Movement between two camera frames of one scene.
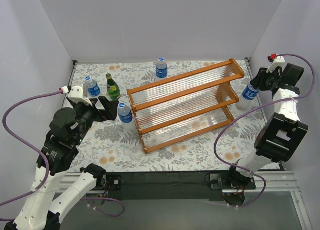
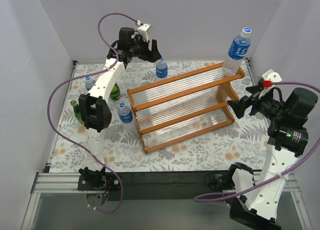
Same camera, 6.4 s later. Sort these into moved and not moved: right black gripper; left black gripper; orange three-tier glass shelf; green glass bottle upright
Moved: right black gripper; left black gripper
Not moved: orange three-tier glass shelf; green glass bottle upright
